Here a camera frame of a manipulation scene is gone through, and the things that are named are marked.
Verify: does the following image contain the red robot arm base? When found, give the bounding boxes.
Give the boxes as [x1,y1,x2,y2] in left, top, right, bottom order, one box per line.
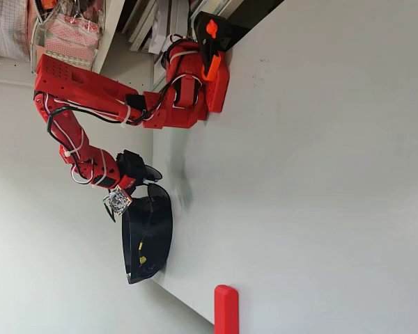
[165,36,230,114]

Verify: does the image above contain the black orange table clamp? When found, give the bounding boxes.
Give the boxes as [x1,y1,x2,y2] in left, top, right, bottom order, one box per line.
[194,10,251,81]

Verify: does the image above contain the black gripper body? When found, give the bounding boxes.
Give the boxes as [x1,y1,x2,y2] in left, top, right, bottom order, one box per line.
[116,149,148,187]

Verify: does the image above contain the clear bag with pink boxes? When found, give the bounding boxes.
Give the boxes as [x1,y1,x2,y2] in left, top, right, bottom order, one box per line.
[29,0,107,70]

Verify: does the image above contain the red rectangular block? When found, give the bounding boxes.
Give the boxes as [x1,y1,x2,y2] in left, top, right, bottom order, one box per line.
[214,284,240,334]

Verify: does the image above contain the red mount camera circuit board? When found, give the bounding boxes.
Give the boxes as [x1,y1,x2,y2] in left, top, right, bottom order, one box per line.
[102,175,137,215]

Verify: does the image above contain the white shelf unit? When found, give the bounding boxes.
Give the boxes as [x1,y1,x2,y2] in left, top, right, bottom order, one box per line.
[0,0,238,95]

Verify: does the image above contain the black sunglasses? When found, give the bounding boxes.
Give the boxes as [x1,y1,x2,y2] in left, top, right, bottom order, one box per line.
[136,166,171,267]

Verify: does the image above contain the pale green flat board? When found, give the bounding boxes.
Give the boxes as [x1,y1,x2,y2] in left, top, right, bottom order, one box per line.
[151,51,170,93]

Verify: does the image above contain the white checked cloth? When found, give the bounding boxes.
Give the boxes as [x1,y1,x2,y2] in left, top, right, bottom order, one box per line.
[0,0,31,62]

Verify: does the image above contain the black camera cable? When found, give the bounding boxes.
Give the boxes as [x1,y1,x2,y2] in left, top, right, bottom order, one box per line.
[45,79,170,223]

